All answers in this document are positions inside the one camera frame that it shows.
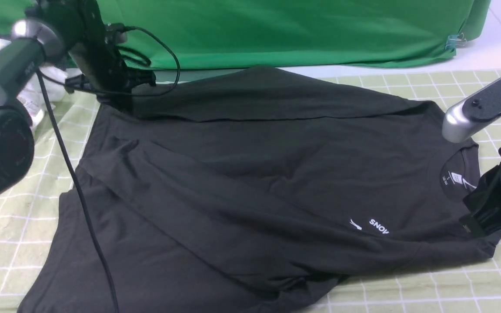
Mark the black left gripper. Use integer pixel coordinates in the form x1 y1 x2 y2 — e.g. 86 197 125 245
66 18 156 109

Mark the green backdrop cloth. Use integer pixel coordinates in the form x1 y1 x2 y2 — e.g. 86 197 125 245
0 0 491 71

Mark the crumpled white shirt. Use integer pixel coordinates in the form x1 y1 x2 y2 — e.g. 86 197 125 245
0 38 68 132

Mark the blue binder clip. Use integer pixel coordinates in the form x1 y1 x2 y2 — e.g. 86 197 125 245
444 33 467 51

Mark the dark gray long-sleeve shirt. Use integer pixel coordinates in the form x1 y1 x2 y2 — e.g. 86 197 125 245
17 66 501 313

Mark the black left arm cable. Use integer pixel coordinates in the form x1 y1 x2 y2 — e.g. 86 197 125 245
35 25 181 313

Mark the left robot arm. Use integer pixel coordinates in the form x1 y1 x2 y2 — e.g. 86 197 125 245
0 0 156 194

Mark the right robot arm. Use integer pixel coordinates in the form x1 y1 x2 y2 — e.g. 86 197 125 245
442 78 501 238

